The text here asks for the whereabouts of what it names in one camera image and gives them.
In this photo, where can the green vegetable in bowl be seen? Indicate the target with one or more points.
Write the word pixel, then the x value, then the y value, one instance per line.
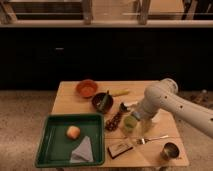
pixel 104 100

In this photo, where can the bunch of dark grapes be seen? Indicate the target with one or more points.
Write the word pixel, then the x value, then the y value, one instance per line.
pixel 112 124

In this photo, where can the yellow corn cob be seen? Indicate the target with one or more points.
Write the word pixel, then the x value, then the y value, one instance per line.
pixel 120 93

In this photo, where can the metal cup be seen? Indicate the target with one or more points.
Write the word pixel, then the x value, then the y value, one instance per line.
pixel 170 151

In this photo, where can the dark brown bowl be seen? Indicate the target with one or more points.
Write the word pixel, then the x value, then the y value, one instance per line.
pixel 97 99

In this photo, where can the green cup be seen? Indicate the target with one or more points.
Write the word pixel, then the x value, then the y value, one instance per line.
pixel 129 123

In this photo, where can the green plastic tray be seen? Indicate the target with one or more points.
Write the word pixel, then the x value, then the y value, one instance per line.
pixel 56 147

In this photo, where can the orange yellow fruit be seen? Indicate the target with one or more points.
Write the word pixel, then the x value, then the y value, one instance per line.
pixel 73 132

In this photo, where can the silver metal fork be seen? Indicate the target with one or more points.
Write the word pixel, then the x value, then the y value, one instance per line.
pixel 145 140

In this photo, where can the red bowl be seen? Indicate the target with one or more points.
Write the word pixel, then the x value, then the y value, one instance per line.
pixel 86 88

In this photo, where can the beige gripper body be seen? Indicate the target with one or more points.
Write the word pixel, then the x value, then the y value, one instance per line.
pixel 146 125

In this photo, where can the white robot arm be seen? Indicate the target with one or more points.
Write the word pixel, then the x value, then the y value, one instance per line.
pixel 163 95

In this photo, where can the grey folded cloth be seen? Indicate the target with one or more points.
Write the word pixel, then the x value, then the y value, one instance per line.
pixel 83 153

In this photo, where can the white handled spoon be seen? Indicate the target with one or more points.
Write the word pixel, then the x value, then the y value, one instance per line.
pixel 128 106

